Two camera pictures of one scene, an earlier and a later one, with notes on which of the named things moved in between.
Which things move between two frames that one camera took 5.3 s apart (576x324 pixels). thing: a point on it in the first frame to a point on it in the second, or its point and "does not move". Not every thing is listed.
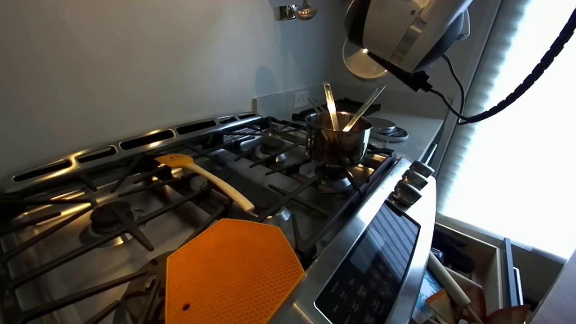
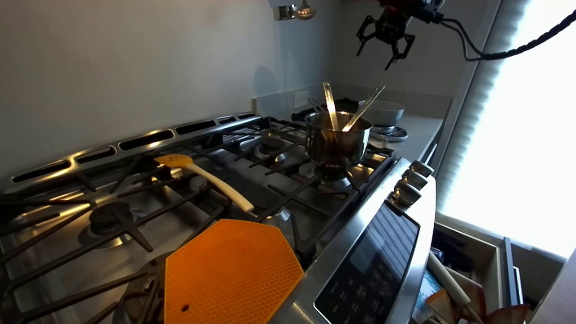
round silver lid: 387,132 does not move
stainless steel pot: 338,148 does not move
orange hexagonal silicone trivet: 230,272 does not move
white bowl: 360,62 to 381,112
